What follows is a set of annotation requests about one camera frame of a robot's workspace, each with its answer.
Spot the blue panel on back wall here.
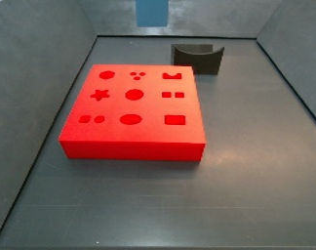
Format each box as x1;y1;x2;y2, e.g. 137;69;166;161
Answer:
136;0;169;27

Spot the dark grey arch block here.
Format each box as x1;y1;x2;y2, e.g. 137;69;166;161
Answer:
172;44;225;75

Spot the red shape sorter box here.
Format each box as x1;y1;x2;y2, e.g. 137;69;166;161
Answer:
59;64;206;161

